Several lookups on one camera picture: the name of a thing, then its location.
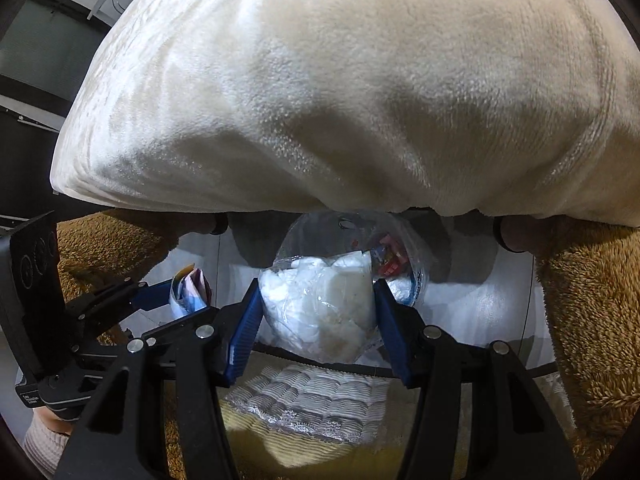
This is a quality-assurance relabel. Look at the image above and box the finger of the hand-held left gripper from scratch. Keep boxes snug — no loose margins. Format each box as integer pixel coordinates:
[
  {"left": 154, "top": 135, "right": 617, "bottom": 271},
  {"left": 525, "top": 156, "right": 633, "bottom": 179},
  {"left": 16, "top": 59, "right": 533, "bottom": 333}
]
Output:
[
  {"left": 90, "top": 308, "right": 220, "bottom": 356},
  {"left": 67, "top": 280, "right": 177, "bottom": 328}
]

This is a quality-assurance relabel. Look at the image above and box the person's left hand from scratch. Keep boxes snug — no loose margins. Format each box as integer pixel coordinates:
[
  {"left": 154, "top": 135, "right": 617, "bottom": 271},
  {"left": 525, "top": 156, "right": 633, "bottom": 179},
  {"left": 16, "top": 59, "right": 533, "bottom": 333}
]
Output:
[{"left": 31, "top": 406, "right": 81, "bottom": 433}]

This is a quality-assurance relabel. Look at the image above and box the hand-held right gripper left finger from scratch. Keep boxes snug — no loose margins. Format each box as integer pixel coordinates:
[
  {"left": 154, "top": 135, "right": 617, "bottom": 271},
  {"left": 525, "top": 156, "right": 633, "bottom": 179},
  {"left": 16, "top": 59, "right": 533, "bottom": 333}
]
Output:
[{"left": 54, "top": 280, "right": 266, "bottom": 480}]

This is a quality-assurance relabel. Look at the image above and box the white tissue plastic bag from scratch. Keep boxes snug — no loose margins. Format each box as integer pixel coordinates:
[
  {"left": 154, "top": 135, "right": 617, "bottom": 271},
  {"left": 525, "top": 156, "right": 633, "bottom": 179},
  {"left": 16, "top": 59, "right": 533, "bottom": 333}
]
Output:
[{"left": 258, "top": 250, "right": 378, "bottom": 363}]

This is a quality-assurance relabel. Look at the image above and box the black wardrobe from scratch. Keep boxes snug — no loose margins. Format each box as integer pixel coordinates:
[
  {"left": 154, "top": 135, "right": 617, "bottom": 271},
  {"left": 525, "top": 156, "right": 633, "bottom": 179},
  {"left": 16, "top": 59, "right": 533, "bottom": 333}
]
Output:
[{"left": 0, "top": 105, "right": 68, "bottom": 231}]

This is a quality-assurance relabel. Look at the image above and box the clear plastic trash bag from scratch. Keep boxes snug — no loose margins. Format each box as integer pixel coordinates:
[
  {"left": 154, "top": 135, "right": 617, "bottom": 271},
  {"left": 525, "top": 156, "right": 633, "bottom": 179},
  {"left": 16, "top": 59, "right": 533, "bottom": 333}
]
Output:
[{"left": 272, "top": 210, "right": 433, "bottom": 311}]

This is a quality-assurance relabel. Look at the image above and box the cream plush blanket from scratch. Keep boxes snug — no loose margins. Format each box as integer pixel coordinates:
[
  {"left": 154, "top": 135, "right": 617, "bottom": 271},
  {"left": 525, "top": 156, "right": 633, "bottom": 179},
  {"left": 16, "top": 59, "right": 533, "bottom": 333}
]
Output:
[{"left": 50, "top": 0, "right": 640, "bottom": 228}]

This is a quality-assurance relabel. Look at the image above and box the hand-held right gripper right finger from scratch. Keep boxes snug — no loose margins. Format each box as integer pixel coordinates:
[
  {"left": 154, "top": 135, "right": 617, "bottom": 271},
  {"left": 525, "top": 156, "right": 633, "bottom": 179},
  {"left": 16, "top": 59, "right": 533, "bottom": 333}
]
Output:
[{"left": 372, "top": 277, "right": 581, "bottom": 480}]

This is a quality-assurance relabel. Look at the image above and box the blue snack wrapper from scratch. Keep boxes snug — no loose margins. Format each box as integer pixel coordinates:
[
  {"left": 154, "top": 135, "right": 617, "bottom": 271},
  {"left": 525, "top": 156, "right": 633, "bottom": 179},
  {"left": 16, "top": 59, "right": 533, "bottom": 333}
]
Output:
[{"left": 170, "top": 263, "right": 211, "bottom": 318}]

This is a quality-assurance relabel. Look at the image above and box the white quilted lace mat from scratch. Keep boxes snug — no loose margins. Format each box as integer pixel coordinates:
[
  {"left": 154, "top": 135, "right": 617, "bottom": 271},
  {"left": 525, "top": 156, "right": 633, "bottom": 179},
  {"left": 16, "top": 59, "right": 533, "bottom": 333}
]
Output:
[{"left": 222, "top": 362, "right": 393, "bottom": 443}]

